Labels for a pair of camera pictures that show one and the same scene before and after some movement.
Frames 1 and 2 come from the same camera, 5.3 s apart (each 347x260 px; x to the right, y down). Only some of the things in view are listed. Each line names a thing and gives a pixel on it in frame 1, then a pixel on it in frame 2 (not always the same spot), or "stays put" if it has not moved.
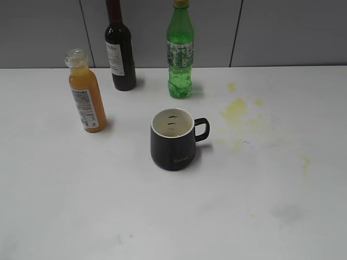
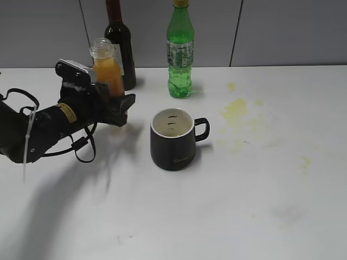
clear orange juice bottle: (87, 89) to (108, 66)
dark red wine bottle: (120, 49) stays put
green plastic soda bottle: (180, 42) stays put
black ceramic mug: (174, 132) stays put
